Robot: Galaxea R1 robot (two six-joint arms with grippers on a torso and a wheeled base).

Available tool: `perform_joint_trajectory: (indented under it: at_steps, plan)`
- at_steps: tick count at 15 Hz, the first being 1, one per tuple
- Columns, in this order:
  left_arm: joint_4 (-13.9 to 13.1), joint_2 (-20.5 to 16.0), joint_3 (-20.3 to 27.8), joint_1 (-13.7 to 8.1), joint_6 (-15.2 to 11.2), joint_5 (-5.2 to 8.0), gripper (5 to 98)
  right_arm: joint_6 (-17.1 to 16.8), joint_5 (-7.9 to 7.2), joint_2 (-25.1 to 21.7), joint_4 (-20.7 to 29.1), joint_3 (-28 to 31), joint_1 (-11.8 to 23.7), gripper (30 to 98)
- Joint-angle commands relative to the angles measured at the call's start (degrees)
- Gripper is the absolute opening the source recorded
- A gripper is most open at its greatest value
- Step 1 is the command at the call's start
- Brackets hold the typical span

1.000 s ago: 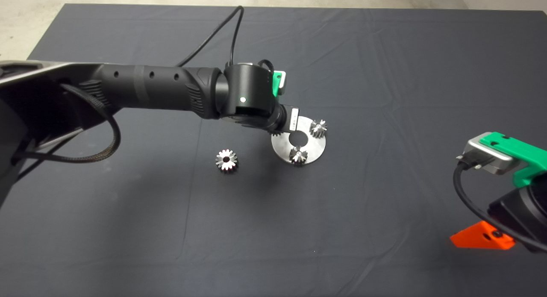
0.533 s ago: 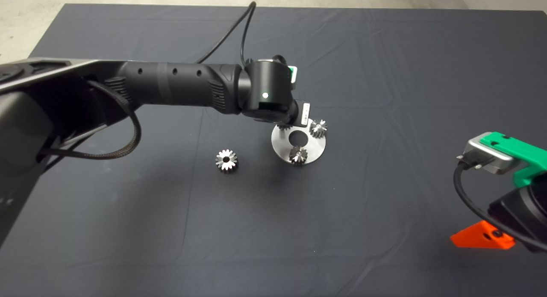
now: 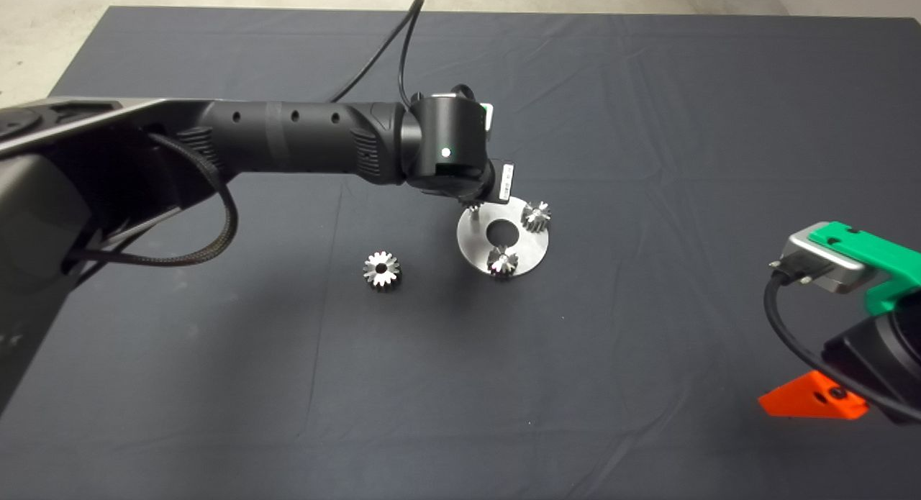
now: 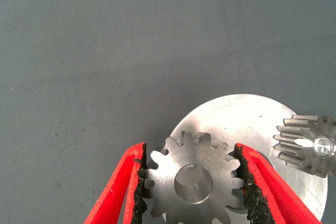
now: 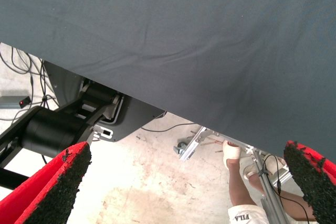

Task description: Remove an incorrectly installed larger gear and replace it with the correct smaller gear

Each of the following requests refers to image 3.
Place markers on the right silver camera box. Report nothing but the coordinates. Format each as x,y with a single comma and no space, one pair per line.
827,266

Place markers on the left green camera mount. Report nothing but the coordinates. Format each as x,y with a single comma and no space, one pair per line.
490,122

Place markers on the left silver camera box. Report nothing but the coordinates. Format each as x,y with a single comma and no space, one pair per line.
485,108

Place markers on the small steel gear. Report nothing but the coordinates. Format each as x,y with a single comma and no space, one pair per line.
504,264
536,217

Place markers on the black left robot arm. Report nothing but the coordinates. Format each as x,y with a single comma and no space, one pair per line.
302,137

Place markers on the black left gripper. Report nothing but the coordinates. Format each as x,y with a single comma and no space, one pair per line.
500,183

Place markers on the dark grey table cloth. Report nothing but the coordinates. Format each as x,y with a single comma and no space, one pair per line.
460,414

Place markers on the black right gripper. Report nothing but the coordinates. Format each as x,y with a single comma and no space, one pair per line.
892,356

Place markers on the right green camera mount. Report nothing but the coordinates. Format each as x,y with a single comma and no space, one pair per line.
878,252

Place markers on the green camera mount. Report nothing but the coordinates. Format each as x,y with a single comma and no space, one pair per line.
490,122
878,252

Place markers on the round metal plate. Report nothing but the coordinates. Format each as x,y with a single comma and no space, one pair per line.
532,252

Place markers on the silver camera box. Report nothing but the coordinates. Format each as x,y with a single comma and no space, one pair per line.
485,108
827,266

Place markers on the large steel gear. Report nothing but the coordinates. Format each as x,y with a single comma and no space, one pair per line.
392,272

